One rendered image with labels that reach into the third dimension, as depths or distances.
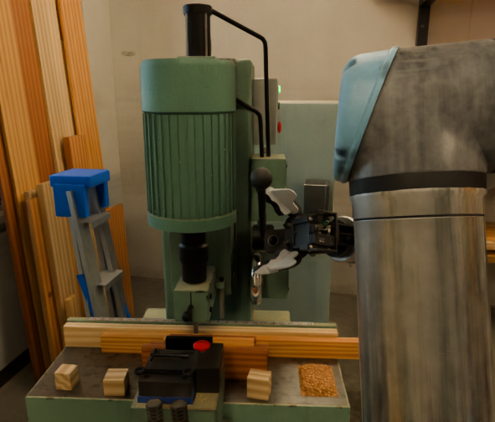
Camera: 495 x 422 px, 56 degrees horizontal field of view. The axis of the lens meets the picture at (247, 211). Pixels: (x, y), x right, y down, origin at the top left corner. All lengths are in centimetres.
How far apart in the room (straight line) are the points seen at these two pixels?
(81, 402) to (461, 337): 73
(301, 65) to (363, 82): 282
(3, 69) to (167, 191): 163
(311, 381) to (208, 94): 56
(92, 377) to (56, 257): 142
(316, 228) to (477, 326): 43
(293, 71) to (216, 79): 241
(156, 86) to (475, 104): 56
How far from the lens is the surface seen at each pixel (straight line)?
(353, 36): 322
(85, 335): 111
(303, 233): 81
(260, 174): 70
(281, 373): 98
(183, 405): 79
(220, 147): 84
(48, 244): 235
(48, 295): 242
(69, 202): 175
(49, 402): 100
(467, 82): 41
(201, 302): 94
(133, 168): 357
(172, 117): 82
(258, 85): 116
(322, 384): 94
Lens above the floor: 145
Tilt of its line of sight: 15 degrees down
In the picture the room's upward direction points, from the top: straight up
